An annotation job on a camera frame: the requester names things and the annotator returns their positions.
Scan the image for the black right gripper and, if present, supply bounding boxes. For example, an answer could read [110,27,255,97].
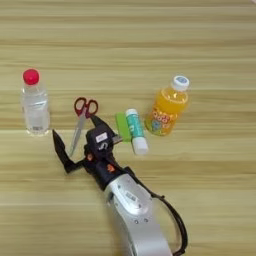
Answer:
[51,114,136,192]

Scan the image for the clear water bottle red cap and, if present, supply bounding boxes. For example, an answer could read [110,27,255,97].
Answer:
[19,68,52,137]

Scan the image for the teal and white glue stick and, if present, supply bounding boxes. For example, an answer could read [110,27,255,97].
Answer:
[125,108,150,156]

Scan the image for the orange juice bottle white cap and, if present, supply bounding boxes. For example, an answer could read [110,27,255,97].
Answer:
[144,75,190,137]

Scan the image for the green eraser block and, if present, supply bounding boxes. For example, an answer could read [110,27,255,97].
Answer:
[114,111,133,143]

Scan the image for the red handled scissors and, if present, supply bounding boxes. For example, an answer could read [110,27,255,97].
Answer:
[68,96,100,158]

